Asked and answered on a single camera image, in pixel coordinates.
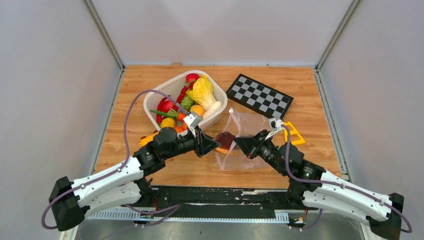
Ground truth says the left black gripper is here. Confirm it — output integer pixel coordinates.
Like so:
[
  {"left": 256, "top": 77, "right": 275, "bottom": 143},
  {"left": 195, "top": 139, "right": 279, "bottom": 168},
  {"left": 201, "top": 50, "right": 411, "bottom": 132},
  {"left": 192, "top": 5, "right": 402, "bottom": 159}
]
[{"left": 163, "top": 125, "right": 221, "bottom": 160}]

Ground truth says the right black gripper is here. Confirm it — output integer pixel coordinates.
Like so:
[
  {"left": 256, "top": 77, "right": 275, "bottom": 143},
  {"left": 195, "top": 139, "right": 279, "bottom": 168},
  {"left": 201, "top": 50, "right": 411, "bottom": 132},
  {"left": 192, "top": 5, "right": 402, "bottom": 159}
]
[{"left": 233, "top": 130, "right": 287, "bottom": 177}]

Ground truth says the clear zip top bag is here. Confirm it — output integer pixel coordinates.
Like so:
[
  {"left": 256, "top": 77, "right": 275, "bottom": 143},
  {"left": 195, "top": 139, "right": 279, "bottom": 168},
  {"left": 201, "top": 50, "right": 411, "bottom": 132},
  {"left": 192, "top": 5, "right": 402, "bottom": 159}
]
[{"left": 215, "top": 108, "right": 271, "bottom": 171}]

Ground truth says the yellow napa cabbage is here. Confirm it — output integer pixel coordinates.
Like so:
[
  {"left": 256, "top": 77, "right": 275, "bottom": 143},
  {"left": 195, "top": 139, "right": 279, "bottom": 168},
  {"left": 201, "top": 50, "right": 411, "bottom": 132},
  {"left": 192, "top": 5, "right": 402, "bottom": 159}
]
[{"left": 186, "top": 75, "right": 223, "bottom": 119}]

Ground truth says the white plastic basket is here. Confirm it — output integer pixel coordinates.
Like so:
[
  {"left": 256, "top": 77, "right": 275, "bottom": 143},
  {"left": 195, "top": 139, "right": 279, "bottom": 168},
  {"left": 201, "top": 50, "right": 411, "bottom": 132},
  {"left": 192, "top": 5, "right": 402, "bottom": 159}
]
[{"left": 154, "top": 70, "right": 228, "bottom": 131}]

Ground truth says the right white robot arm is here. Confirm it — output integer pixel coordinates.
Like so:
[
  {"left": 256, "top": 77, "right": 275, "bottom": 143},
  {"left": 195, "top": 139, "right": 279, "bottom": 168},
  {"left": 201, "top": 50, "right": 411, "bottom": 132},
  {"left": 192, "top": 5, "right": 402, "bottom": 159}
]
[{"left": 234, "top": 130, "right": 404, "bottom": 240}]

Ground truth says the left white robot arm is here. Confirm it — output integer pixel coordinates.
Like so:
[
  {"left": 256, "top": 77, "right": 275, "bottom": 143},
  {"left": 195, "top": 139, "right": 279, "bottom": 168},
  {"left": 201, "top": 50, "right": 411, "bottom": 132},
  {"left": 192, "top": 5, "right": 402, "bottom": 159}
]
[{"left": 41, "top": 127, "right": 221, "bottom": 232}]

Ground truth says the orange fruit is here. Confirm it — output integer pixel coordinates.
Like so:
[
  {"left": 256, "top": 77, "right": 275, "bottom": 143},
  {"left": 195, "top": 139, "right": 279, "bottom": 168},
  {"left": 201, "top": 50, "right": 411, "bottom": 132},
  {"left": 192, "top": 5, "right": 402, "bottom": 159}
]
[{"left": 174, "top": 126, "right": 185, "bottom": 134}]

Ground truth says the yellow peach fruit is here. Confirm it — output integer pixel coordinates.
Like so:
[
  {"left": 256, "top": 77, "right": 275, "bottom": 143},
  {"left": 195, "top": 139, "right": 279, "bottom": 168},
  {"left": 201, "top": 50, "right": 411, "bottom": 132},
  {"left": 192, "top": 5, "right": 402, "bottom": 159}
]
[{"left": 189, "top": 104, "right": 206, "bottom": 118}]

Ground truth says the yellow lemon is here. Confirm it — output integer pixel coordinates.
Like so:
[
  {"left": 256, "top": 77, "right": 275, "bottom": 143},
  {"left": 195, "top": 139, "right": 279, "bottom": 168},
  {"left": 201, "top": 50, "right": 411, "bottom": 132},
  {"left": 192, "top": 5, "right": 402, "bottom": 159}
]
[{"left": 160, "top": 117, "right": 177, "bottom": 129}]

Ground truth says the yellow plastic triangle piece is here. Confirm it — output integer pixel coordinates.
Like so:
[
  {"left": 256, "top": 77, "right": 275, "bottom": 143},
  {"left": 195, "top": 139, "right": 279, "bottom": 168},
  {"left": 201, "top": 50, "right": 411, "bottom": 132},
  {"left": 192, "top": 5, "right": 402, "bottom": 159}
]
[{"left": 284, "top": 121, "right": 306, "bottom": 146}]

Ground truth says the carrot with green stem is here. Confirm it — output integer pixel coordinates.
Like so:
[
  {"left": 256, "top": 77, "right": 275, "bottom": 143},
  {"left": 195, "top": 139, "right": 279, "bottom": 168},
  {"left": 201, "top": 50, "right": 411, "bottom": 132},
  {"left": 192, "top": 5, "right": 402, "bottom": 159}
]
[{"left": 150, "top": 109, "right": 186, "bottom": 122}]

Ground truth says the green round cabbage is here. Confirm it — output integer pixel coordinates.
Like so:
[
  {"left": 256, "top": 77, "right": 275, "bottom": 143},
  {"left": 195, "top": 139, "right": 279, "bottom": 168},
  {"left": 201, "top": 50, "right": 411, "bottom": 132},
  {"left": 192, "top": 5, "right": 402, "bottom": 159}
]
[{"left": 180, "top": 95, "right": 195, "bottom": 111}]

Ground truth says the black white checkerboard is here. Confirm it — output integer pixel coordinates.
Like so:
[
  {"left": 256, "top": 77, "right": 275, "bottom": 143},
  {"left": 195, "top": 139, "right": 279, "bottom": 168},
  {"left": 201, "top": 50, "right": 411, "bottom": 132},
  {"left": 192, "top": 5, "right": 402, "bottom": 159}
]
[{"left": 226, "top": 74, "right": 294, "bottom": 120}]

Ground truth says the red chili pepper left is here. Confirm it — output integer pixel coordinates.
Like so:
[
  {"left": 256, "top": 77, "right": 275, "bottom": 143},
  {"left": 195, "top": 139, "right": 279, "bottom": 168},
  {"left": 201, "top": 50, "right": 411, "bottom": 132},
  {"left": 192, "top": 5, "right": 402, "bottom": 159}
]
[{"left": 156, "top": 97, "right": 169, "bottom": 124}]

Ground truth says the red chili pepper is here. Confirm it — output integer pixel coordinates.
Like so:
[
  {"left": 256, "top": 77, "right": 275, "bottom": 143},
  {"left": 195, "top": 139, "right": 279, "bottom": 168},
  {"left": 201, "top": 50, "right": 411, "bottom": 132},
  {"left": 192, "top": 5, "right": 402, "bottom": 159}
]
[
  {"left": 156, "top": 97, "right": 169, "bottom": 124},
  {"left": 176, "top": 86, "right": 189, "bottom": 110}
]

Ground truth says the yellow toy car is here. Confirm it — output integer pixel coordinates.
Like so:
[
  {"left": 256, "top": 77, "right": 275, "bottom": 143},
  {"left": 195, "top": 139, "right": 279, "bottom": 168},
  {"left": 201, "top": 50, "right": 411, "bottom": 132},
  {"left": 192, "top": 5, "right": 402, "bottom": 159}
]
[{"left": 138, "top": 130, "right": 159, "bottom": 147}]

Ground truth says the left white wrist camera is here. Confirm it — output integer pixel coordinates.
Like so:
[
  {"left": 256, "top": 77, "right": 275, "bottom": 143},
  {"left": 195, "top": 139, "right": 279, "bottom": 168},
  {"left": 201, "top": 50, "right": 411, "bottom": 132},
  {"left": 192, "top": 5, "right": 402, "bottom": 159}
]
[{"left": 183, "top": 111, "right": 202, "bottom": 137}]

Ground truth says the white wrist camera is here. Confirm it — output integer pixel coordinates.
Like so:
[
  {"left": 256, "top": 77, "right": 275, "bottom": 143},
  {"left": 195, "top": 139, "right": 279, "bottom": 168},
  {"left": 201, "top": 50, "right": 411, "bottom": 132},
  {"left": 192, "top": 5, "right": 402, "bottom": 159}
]
[
  {"left": 265, "top": 117, "right": 286, "bottom": 140},
  {"left": 183, "top": 111, "right": 202, "bottom": 137}
]

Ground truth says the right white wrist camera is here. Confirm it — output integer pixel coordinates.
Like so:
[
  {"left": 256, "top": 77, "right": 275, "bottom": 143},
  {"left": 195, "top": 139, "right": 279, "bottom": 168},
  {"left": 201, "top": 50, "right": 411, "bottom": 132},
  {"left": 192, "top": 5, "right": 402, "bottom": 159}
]
[{"left": 265, "top": 117, "right": 286, "bottom": 140}]

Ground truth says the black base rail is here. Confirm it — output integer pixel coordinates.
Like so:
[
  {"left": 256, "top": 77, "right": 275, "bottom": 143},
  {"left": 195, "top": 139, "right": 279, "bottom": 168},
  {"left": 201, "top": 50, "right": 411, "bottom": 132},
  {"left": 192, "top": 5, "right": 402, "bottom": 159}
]
[{"left": 67, "top": 185, "right": 375, "bottom": 229}]

